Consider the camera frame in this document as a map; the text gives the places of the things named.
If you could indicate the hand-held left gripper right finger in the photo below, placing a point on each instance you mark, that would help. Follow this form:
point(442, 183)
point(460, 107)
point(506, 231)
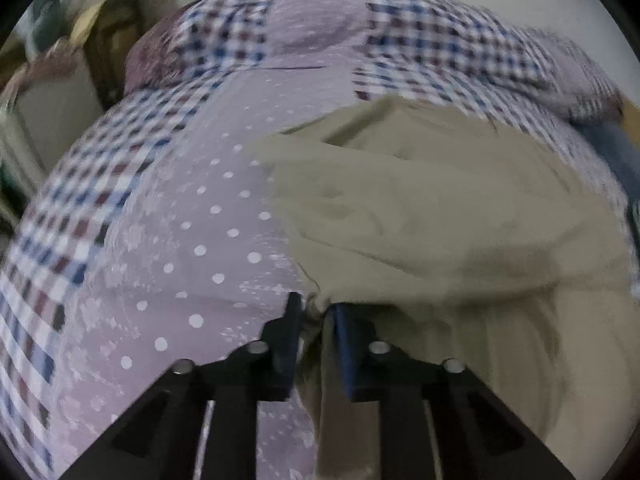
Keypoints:
point(347, 350)

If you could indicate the beige storage box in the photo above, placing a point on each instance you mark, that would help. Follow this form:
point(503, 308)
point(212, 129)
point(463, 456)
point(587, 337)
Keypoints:
point(55, 110)

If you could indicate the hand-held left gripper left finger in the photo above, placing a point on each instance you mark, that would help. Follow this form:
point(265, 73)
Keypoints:
point(292, 340)

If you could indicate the checked quilt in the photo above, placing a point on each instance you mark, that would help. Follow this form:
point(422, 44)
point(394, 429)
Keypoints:
point(425, 25)

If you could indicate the khaki pants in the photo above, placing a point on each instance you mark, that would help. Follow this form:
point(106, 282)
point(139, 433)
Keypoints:
point(425, 210)

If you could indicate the checked bed sheet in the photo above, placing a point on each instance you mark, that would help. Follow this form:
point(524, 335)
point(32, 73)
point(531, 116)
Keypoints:
point(175, 235)

